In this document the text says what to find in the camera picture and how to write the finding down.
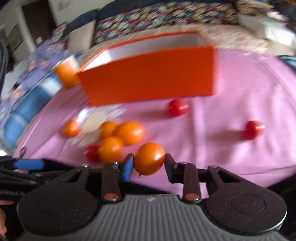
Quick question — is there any floral pillow left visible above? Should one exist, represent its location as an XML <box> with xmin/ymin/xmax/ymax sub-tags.
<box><xmin>92</xmin><ymin>4</ymin><xmax>169</xmax><ymax>45</ymax></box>

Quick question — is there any floral pillow right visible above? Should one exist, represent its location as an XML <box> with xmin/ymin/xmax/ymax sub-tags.
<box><xmin>166</xmin><ymin>1</ymin><xmax>238</xmax><ymax>25</ymax></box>

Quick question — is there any red ball fruit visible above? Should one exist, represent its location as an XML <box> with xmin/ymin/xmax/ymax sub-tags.
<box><xmin>167</xmin><ymin>99</ymin><xmax>189</xmax><ymax>117</ymax></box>
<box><xmin>242</xmin><ymin>120</ymin><xmax>265</xmax><ymax>140</ymax></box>
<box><xmin>84</xmin><ymin>146</ymin><xmax>99</xmax><ymax>163</ymax></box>

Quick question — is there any person's hand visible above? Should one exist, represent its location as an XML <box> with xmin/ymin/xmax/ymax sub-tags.
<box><xmin>0</xmin><ymin>200</ymin><xmax>14</xmax><ymax>237</ymax></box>

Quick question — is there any blue striped blanket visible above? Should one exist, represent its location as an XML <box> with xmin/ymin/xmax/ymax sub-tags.
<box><xmin>1</xmin><ymin>72</ymin><xmax>62</xmax><ymax>154</ymax></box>

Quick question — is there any floral pillow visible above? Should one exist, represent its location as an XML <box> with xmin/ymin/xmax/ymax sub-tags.
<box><xmin>92</xmin><ymin>4</ymin><xmax>169</xmax><ymax>45</ymax></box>
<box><xmin>166</xmin><ymin>1</ymin><xmax>238</xmax><ymax>25</ymax></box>

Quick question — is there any purple floral blanket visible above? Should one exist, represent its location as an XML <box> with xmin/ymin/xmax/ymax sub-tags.
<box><xmin>1</xmin><ymin>36</ymin><xmax>68</xmax><ymax>127</ymax></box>

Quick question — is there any pink tablecloth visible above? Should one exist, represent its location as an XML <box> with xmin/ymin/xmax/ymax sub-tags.
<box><xmin>14</xmin><ymin>50</ymin><xmax>295</xmax><ymax>187</ymax></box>

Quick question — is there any beige cushion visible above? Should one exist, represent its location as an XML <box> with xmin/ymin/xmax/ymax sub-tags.
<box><xmin>67</xmin><ymin>21</ymin><xmax>96</xmax><ymax>55</ymax></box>

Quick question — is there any small orange tangerine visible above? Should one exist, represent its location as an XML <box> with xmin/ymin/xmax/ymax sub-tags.
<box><xmin>63</xmin><ymin>120</ymin><xmax>81</xmax><ymax>138</ymax></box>
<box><xmin>97</xmin><ymin>136</ymin><xmax>125</xmax><ymax>164</ymax></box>
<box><xmin>98</xmin><ymin>120</ymin><xmax>117</xmax><ymax>140</ymax></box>

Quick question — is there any orange white cup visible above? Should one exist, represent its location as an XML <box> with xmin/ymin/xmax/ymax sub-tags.
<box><xmin>53</xmin><ymin>55</ymin><xmax>80</xmax><ymax>89</ymax></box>

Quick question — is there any large orange fruit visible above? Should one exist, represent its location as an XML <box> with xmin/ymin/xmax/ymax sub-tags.
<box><xmin>133</xmin><ymin>143</ymin><xmax>166</xmax><ymax>176</ymax></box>

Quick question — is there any orange cardboard box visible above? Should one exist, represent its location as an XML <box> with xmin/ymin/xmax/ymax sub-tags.
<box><xmin>77</xmin><ymin>31</ymin><xmax>219</xmax><ymax>106</ymax></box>

